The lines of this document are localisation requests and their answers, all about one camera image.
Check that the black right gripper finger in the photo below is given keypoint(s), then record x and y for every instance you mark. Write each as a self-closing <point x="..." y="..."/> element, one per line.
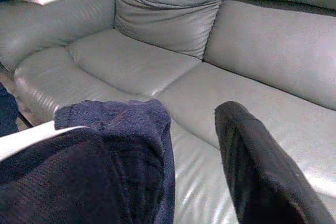
<point x="262" y="176"/>

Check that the navy white-trimmed garment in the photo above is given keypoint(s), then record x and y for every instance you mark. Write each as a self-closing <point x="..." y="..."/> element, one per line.
<point x="118" y="155"/>

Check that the grey green leather sofa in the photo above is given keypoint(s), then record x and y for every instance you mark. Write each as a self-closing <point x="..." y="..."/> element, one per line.
<point x="236" y="51"/>

